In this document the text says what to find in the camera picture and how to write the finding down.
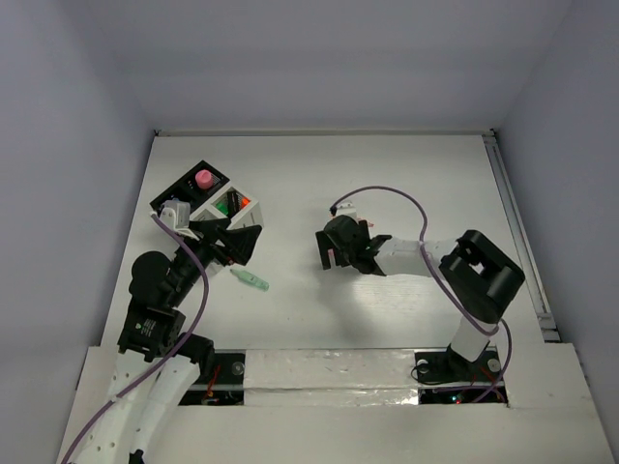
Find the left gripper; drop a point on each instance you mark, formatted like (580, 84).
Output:
(214, 242)

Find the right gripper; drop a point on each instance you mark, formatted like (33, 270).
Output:
(324, 244)

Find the green-capped black highlighter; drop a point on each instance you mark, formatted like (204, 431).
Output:
(222, 205)

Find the blue-capped black highlighter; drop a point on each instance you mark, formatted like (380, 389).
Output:
(233, 202)

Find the pink-capped clear pencil tube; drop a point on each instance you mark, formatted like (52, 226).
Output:
(204, 179)

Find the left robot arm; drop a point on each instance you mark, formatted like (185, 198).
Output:
(159, 356)

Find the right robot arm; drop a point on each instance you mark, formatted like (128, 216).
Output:
(479, 278)

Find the white slotted organizer box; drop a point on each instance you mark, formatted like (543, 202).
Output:
(243, 210)

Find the black slotted organizer box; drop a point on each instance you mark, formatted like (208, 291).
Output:
(187, 189)

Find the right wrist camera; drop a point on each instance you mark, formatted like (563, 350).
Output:
(344, 209)

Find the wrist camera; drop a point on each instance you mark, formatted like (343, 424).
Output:
(174, 214)
(344, 209)

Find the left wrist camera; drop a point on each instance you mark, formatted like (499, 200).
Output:
(174, 214)

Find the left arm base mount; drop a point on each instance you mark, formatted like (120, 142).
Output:
(223, 385)

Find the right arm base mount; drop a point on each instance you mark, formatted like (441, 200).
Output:
(445, 379)

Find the aluminium side rail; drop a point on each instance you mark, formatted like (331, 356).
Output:
(524, 252)

